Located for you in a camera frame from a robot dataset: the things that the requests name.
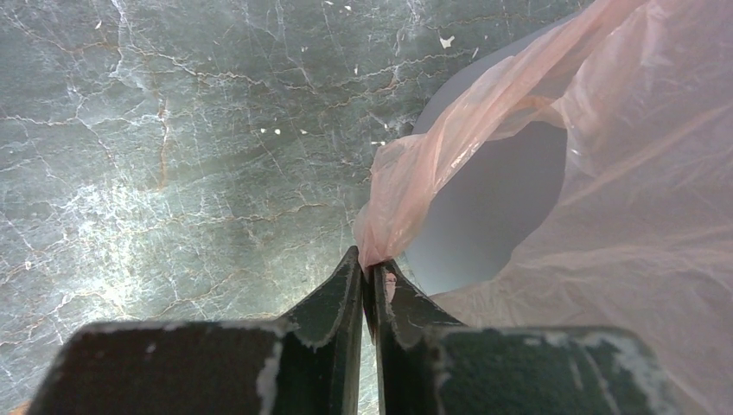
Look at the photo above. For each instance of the pink translucent trash bag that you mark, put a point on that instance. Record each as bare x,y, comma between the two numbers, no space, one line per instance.
641,234

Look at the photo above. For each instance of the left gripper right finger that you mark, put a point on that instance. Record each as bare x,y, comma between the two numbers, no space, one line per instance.
430,363

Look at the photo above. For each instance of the grey plastic trash bin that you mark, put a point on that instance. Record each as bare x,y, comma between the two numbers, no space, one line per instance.
496,199

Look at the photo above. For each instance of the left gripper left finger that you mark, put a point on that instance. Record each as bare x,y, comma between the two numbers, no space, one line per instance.
306,361

